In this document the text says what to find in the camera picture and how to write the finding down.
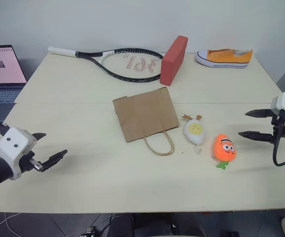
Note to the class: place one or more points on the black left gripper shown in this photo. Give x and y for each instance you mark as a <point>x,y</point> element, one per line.
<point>29,164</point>

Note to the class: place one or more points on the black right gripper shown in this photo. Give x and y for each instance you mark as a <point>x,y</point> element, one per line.
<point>281,126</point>

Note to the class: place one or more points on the orange carrot plush toy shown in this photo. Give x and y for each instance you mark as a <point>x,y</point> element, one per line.
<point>224,149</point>

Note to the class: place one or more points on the egg plush toy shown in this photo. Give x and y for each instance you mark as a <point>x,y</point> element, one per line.
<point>194,130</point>

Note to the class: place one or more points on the orange canvas sneaker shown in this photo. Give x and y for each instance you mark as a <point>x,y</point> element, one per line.
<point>227,58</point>

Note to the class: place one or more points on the grey laptop with pink screen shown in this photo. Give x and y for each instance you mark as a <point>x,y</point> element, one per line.
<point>1,74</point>

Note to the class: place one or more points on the red foam brick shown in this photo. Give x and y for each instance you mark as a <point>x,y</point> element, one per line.
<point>173,61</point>

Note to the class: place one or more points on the black and white tennis racket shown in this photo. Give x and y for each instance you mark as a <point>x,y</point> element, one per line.
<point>132,65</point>

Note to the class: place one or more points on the black rounded shape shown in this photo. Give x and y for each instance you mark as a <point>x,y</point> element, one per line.
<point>139,225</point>

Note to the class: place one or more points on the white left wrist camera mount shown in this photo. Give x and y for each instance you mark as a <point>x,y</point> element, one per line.
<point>15,144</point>

